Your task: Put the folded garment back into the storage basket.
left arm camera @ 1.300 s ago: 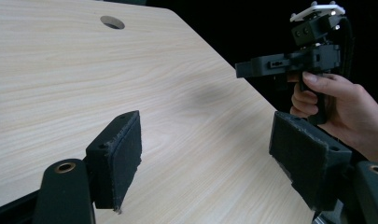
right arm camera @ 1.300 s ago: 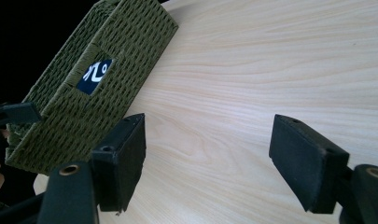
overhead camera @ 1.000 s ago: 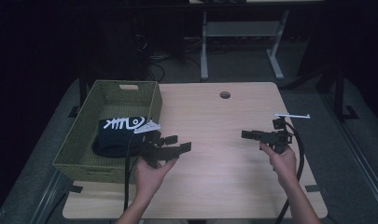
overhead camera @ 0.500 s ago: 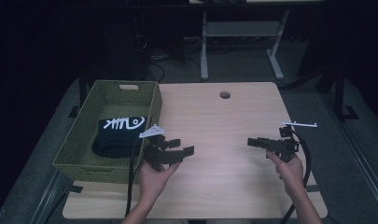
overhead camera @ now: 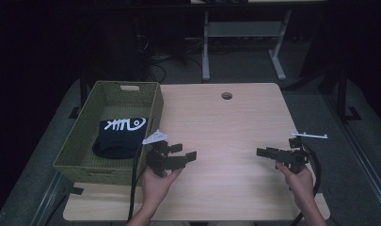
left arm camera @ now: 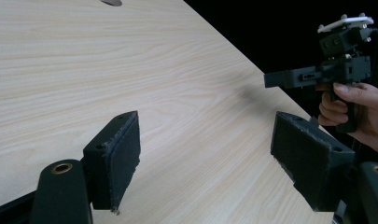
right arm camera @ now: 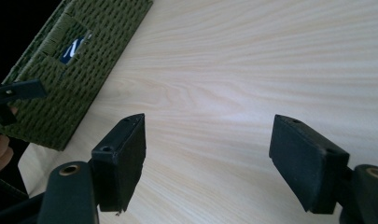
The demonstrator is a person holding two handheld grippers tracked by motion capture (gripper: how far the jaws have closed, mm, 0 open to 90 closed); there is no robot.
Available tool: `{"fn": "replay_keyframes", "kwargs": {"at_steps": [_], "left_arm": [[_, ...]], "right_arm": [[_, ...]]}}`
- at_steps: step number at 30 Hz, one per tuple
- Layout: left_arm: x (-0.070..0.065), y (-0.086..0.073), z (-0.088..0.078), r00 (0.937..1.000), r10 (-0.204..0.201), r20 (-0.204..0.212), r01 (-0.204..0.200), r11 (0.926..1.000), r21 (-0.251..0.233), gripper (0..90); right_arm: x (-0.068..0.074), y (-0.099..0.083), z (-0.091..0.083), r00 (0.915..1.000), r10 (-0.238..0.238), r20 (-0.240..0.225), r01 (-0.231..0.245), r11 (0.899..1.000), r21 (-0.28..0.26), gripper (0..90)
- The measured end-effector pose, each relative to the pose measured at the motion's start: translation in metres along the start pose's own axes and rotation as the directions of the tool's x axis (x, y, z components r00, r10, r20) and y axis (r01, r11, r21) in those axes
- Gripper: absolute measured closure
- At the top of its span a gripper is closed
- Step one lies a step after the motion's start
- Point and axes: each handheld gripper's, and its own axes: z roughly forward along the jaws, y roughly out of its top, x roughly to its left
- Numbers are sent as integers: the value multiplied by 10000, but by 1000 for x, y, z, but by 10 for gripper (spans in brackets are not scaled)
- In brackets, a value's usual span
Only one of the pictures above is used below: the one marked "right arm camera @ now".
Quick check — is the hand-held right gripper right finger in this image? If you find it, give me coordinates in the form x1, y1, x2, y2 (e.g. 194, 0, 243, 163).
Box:
268, 114, 351, 216

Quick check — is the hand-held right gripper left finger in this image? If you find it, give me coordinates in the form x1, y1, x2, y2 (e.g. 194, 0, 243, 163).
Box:
91, 113, 147, 215

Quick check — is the green woven basket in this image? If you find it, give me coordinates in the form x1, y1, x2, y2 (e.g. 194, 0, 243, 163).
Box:
0, 0, 154, 152

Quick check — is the navy shirt with white print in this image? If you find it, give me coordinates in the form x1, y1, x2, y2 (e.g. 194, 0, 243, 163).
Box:
59, 35, 88, 65

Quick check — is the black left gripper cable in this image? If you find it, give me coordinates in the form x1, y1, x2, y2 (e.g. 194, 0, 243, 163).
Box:
0, 175, 30, 201

